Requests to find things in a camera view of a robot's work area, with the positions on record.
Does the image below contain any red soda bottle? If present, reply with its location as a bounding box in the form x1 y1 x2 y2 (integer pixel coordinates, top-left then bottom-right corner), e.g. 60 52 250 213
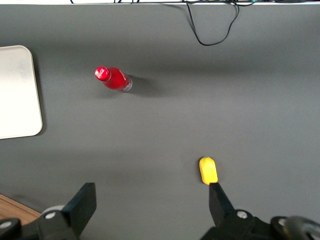
94 66 133 93

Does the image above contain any white plastic tray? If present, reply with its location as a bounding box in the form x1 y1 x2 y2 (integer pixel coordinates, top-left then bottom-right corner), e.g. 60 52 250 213
0 45 44 140

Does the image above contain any black looped cable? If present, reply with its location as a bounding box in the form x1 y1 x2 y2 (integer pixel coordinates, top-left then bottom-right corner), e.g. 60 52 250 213
183 0 240 47

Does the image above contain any yellow plastic banana piece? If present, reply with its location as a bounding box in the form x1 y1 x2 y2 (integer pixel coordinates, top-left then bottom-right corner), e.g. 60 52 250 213
198 156 219 186

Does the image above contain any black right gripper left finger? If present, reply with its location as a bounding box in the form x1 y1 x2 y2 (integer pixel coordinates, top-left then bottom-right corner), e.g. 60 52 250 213
37 182 98 240

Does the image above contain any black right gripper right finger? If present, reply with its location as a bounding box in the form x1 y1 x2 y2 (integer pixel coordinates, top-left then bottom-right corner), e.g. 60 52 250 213
199 182 276 240

